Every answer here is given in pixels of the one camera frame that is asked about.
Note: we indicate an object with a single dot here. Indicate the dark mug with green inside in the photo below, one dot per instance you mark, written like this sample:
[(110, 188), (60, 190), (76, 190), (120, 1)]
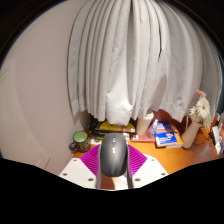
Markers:
[(81, 141)]

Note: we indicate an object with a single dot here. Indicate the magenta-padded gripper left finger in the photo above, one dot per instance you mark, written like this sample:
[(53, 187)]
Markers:
[(78, 171)]

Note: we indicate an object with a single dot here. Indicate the blue book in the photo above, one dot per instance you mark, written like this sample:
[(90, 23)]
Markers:
[(165, 136)]

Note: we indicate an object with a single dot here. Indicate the cream tumbler with lid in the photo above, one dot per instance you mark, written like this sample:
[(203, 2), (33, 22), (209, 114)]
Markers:
[(143, 125)]

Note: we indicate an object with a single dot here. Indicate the red book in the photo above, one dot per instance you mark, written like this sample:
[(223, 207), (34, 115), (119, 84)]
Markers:
[(141, 138)]

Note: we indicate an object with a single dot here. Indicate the orange book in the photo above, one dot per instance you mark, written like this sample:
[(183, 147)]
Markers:
[(179, 141)]

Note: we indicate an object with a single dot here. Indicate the yellow and black book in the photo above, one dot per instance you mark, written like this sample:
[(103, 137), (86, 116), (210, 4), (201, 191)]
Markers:
[(115, 127)]

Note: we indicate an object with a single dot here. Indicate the thin black book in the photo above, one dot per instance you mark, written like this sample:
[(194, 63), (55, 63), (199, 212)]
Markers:
[(96, 132)]

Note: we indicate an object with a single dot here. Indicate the clear spray bottle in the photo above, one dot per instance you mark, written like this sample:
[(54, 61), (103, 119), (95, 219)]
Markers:
[(151, 130)]

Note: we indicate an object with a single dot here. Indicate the thick black book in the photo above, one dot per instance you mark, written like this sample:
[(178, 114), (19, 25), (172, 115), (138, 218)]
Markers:
[(96, 136)]

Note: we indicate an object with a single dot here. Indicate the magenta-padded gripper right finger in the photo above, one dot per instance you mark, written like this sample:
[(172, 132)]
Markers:
[(150, 170)]

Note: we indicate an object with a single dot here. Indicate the pale yellow book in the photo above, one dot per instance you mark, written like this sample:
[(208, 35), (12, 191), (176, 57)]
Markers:
[(95, 141)]

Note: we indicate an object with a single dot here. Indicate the white pleated curtain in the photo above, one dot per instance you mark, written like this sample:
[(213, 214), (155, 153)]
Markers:
[(133, 56)]

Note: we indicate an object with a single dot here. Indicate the dark grey computer mouse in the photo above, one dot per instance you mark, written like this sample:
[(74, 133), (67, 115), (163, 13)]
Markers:
[(113, 156)]

